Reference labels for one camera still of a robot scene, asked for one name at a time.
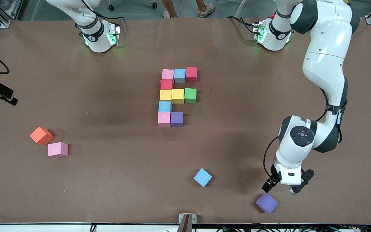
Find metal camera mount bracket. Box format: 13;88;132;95
178;214;197;232

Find black base cable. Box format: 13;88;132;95
92;11;125;25
226;15;257;34

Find green foam block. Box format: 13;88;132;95
184;88;197;104

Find orange foam block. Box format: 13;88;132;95
30;127;54;146

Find white table edge rail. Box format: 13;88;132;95
0;223;371;232

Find brown paper table cover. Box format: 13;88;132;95
0;17;371;225

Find white stool legs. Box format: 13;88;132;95
235;0;249;19

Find purple foam block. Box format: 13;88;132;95
255;193;279;214
170;111;184;127

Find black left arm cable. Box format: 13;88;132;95
263;87;347;181

